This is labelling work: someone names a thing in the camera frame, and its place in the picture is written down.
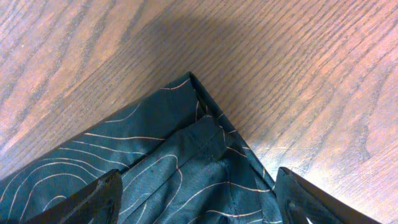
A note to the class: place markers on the black orange patterned jersey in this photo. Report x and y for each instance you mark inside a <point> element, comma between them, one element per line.
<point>181,161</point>

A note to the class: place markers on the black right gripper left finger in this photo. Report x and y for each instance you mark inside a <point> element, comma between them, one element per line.
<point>98,202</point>

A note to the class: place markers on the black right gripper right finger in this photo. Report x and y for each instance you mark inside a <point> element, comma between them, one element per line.
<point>300,201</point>

